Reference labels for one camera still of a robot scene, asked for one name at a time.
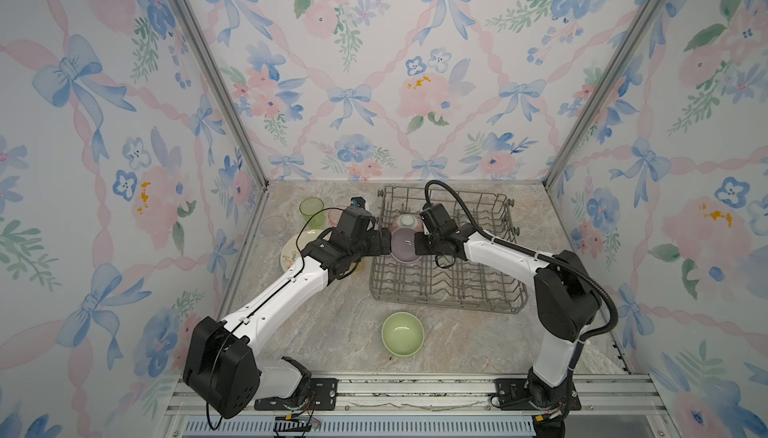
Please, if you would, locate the pink glass tumbler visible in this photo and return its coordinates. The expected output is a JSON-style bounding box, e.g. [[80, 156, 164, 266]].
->
[[327, 207, 344, 227]]

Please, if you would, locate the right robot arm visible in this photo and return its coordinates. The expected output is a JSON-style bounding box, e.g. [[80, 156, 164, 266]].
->
[[415, 204, 602, 410]]

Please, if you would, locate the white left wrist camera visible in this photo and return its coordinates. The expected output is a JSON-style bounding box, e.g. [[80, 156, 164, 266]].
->
[[351, 197, 367, 209]]

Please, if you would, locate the cream flamingo plate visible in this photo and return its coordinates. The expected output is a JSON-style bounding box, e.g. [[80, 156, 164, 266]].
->
[[280, 229, 322, 272]]

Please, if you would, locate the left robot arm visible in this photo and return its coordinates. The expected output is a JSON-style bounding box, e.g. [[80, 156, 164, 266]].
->
[[182, 197, 391, 419]]

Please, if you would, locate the thin black left cable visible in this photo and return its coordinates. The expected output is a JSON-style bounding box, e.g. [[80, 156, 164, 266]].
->
[[205, 206, 355, 433]]

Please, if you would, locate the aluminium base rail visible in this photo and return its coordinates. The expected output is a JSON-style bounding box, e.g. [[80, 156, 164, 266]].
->
[[155, 373, 680, 437]]

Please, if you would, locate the grey wire dish rack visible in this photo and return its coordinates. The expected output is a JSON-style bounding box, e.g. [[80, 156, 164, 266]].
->
[[369, 191, 528, 314]]

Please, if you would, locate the lilac ceramic bowl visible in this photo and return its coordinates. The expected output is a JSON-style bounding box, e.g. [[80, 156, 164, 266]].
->
[[391, 228, 422, 265]]

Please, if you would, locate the black corrugated cable hose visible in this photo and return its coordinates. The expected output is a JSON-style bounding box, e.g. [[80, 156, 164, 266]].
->
[[423, 179, 620, 343]]

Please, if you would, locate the amber glass tumbler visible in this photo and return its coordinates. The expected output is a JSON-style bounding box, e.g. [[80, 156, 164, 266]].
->
[[352, 259, 368, 276]]

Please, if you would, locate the green ceramic bowl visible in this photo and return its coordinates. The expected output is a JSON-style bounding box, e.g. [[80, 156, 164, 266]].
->
[[381, 311, 425, 357]]

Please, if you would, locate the aluminium right corner post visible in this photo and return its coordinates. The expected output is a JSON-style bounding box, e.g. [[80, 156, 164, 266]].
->
[[543, 0, 667, 191]]

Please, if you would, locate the aluminium corner post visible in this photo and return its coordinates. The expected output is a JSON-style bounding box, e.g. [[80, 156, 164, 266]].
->
[[543, 0, 667, 191], [168, 0, 268, 192]]

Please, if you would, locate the aluminium left corner post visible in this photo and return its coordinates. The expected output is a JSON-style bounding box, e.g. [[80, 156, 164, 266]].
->
[[168, 0, 268, 192]]

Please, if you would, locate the pink patterned bowl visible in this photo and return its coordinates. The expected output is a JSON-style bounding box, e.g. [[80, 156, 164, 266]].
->
[[392, 213, 424, 232]]

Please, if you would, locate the green glass tumbler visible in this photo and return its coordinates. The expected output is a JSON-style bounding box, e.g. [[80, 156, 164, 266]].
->
[[299, 197, 326, 229]]

